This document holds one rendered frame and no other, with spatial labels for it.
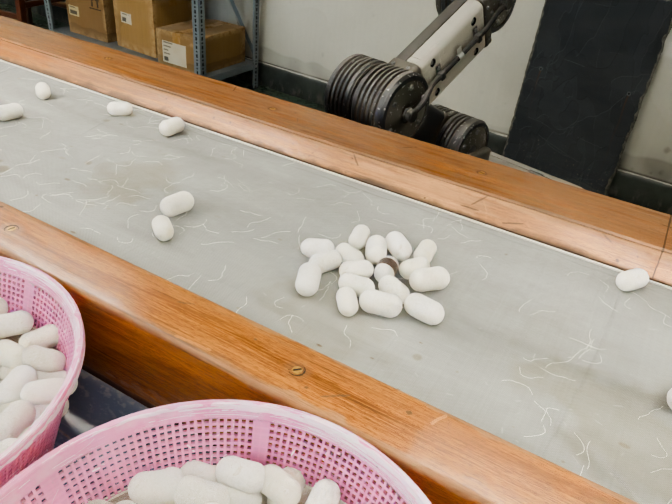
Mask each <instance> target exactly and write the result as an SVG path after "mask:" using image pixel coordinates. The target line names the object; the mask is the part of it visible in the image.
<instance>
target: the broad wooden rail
mask: <svg viewBox="0 0 672 504"><path fill-rule="evenodd" d="M0 60H3V61H6V62H9V63H12V64H15V65H18V66H21V67H24V68H27V69H30V70H33V71H36V72H39V73H42V74H45V75H48V76H50V77H53V78H56V79H59V80H62V81H65V82H68V83H71V84H74V85H77V86H80V87H83V88H86V89H89V90H92V91H95V92H98V93H101V94H104V95H106V96H109V97H112V98H115V99H118V100H121V101H124V102H128V103H130V104H133V105H136V106H139V107H142V108H145V109H148V110H151V111H154V112H157V113H160V114H163V115H165V116H168V117H171V118H173V117H179V118H181V119H182V120H183V121H184V122H186V123H189V124H192V125H195V126H198V127H201V128H204V129H207V130H210V131H213V132H216V133H219V134H221V135H224V136H227V137H230V138H233V139H236V140H239V141H242V142H245V143H248V144H251V145H254V146H257V147H260V148H263V149H266V150H269V151H272V152H275V153H277V154H280V155H283V156H286V157H289V158H292V159H295V160H298V161H301V162H304V163H307V164H310V165H313V166H316V167H319V168H322V169H325V170H328V171H331V172H334V173H336V174H339V175H342V176H345V177H348V178H351V179H354V180H357V181H360V182H363V183H366V184H369V185H372V186H375V187H378V188H381V189H384V190H387V191H390V192H392V193H395V194H398V195H401V196H404V197H407V198H410V199H413V200H416V201H419V202H422V203H425V204H428V205H431V206H434V207H437V208H440V209H443V210H446V211H448V212H451V213H454V214H457V215H460V216H463V217H466V218H469V219H472V220H475V221H478V222H481V223H484V224H487V225H490V226H493V227H496V228H499V229H502V230H505V231H507V232H510V233H513V234H516V235H519V236H522V237H525V238H528V239H531V240H534V241H537V242H540V243H543V244H546V245H549V246H552V247H555V248H558V249H561V250H563V251H566V252H569V253H572V254H575V255H578V256H581V257H584V258H587V259H590V260H593V261H596V262H599V263H602V264H605V265H608V266H611V267H614V268H617V269H619V270H622V271H627V270H631V269H634V268H641V269H643V270H645V271H646V272H647V273H648V275H649V280H652V281H655V282H658V283H661V284H664V285H667V286H670V287H672V215H669V214H666V213H662V212H659V211H655V210H652V209H649V208H645V207H642V206H639V205H635V204H632V203H629V202H625V201H622V200H618V199H615V198H612V197H608V196H605V195H602V194H598V193H595V192H592V191H588V190H585V189H581V188H578V187H575V186H571V185H568V184H565V183H561V182H558V181H555V180H551V179H548V178H544V177H541V176H538V175H534V174H531V173H528V172H524V171H521V170H518V169H514V168H511V167H507V166H504V165H501V164H497V163H494V162H491V161H487V160H484V159H481V158H477V157H474V156H470V155H467V154H464V153H460V152H457V151H454V150H450V149H447V148H444V147H440V146H437V145H433V144H430V143H427V142H423V141H420V140H417V139H413V138H410V137H407V136H403V135H400V134H397V133H393V132H390V131H386V130H383V129H380V128H376V127H373V126H369V125H365V124H361V123H359V122H356V121H353V120H349V119H346V118H343V117H339V116H336V115H333V114H329V113H326V112H323V111H319V110H316V109H312V108H309V107H306V106H302V105H299V104H296V103H292V102H289V101H286V100H282V99H279V98H275V97H272V96H269V95H265V94H262V93H259V92H255V91H252V90H249V89H245V88H242V87H239V86H235V85H232V84H228V83H225V82H222V81H218V80H215V79H212V78H208V77H205V76H202V75H198V74H195V73H191V72H188V71H185V70H181V69H178V68H175V67H171V66H168V65H165V64H161V63H158V62H155V61H151V60H148V59H144V58H141V57H138V56H134V55H131V54H128V53H124V52H121V51H118V50H114V49H111V48H108V47H104V46H101V45H97V44H94V43H91V42H87V41H84V40H81V39H77V38H74V37H71V36H67V35H64V34H61V33H57V32H54V31H50V30H47V29H44V28H40V27H37V26H34V25H30V24H27V23H24V22H20V21H17V20H14V19H10V18H7V17H3V16H0Z"/></svg>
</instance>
